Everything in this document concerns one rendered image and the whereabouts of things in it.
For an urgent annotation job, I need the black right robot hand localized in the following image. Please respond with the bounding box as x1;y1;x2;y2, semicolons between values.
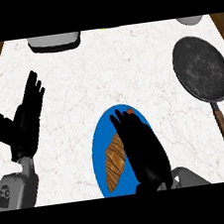
108;102;175;197

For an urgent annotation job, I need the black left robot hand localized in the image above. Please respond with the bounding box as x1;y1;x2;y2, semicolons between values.
0;68;55;165

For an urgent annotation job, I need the brown croissant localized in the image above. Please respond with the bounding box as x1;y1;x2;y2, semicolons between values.
97;106;145;193

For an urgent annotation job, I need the blue plate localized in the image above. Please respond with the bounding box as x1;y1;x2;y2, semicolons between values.
84;100;163;200

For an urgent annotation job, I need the grey appliance with black base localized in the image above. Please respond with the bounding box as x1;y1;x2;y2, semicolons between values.
26;30;83;57

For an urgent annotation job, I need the grey round bowl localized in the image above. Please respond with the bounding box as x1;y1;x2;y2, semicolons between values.
174;14;204;29

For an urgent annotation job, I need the dark frying pan wooden handle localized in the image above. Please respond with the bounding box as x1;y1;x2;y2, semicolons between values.
168;31;224;186

